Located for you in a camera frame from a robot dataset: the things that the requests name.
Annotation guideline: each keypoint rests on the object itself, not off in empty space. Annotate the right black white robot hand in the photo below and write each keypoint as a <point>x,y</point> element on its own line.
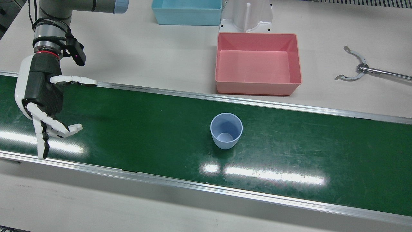
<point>42,87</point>

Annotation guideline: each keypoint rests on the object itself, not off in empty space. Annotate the light blue plastic box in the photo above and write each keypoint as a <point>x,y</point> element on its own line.
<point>186,17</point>

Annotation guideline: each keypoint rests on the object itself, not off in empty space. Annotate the light blue plastic cup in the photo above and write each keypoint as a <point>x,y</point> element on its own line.
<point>225,129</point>

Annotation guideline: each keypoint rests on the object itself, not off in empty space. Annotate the pink plastic box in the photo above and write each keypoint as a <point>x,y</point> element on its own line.
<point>254,67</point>

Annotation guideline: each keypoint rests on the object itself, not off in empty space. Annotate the green belt conveyor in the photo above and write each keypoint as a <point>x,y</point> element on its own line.
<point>128,129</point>

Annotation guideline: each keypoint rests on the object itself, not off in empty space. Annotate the white plastic stand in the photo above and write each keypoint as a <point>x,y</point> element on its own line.
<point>235,13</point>

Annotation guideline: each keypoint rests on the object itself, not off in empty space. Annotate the metal claw grabber tool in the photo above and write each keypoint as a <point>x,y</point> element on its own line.
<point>362,67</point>

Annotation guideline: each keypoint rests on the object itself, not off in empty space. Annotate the grey ventilation grille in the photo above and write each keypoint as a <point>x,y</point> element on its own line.
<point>354,2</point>

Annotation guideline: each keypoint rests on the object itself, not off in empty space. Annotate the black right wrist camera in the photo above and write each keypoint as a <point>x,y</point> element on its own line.
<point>77,53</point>

